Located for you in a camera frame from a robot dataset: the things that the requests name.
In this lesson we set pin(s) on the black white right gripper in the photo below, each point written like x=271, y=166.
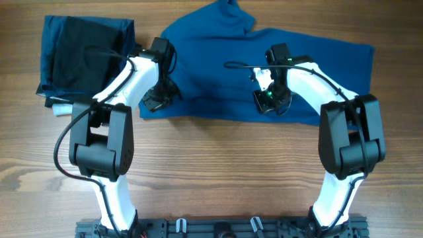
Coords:
x=264, y=106

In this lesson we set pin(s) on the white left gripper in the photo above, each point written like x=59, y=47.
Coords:
x=153, y=106

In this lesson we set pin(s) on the blue polo shirt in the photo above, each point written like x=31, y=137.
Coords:
x=216, y=50

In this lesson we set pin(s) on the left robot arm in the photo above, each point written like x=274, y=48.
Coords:
x=102, y=136

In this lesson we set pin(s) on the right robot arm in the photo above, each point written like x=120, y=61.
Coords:
x=351, y=140

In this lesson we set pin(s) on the folded dark blue garment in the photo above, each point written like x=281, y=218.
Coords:
x=49, y=49

